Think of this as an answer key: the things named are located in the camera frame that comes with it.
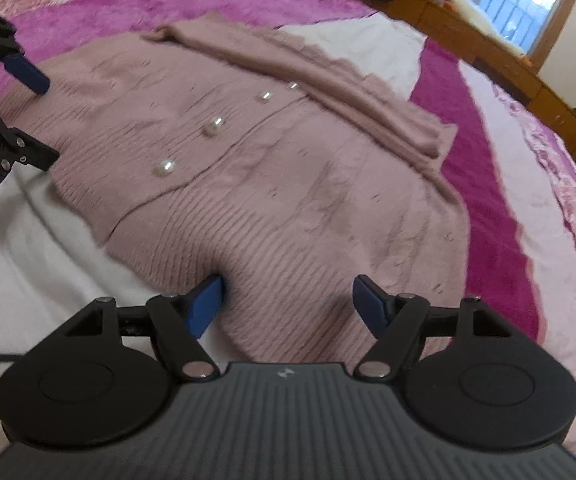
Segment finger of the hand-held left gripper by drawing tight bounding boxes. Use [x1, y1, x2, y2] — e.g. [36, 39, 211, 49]
[0, 0, 52, 95]
[0, 75, 61, 172]

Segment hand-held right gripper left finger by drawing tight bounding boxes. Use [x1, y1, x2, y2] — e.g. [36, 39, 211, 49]
[65, 274, 226, 380]

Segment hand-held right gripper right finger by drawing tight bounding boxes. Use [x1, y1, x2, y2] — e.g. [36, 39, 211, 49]
[353, 274, 515, 380]

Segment pink knit cardigan sweater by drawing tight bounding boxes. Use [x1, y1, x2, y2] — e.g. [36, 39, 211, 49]
[0, 11, 472, 367]

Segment magenta floral bedspread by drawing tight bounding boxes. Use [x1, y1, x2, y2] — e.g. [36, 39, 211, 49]
[0, 0, 576, 472]

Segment brown wooden cabinet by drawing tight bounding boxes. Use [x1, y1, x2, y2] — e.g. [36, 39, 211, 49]
[288, 0, 576, 182]

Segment white fluffy item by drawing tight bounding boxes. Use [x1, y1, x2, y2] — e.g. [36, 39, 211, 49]
[447, 0, 525, 57]

